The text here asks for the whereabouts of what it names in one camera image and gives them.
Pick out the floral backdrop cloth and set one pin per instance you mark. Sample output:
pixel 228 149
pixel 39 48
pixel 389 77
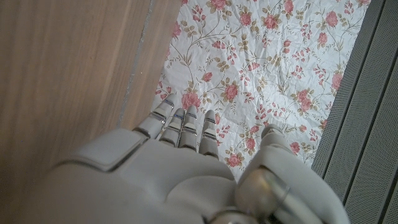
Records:
pixel 264 62

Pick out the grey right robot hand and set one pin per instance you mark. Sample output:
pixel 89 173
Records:
pixel 140 186

